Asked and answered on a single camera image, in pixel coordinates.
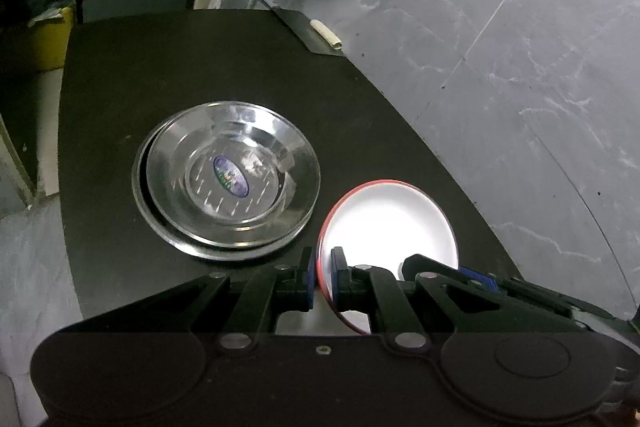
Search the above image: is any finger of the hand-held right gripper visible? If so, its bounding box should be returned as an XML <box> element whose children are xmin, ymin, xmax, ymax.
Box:
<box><xmin>400</xmin><ymin>253</ymin><xmax>587</xmax><ymax>333</ymax></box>

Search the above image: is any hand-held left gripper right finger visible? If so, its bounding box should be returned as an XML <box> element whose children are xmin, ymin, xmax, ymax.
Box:
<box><xmin>330</xmin><ymin>246</ymin><xmax>547</xmax><ymax>353</ymax></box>

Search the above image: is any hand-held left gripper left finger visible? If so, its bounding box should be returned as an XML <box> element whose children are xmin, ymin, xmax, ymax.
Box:
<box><xmin>86</xmin><ymin>246</ymin><xmax>317</xmax><ymax>353</ymax></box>

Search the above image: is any red-rimmed white plate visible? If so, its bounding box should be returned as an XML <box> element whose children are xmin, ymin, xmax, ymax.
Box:
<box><xmin>316</xmin><ymin>179</ymin><xmax>460</xmax><ymax>337</ymax></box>

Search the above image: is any steel plate with blue sticker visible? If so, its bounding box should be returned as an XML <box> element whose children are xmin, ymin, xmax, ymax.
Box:
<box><xmin>146</xmin><ymin>102</ymin><xmax>322</xmax><ymax>248</ymax></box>

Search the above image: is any plain steel bowl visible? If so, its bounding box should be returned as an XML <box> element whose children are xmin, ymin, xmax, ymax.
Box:
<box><xmin>131</xmin><ymin>122</ymin><xmax>311</xmax><ymax>262</ymax></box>

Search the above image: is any small white paper roll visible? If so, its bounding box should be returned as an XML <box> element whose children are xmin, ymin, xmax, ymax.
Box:
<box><xmin>310</xmin><ymin>19</ymin><xmax>343</xmax><ymax>51</ymax></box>

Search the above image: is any yellow bin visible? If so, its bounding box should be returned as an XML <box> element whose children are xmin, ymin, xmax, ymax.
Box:
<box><xmin>27</xmin><ymin>4</ymin><xmax>76</xmax><ymax>70</ymax></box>

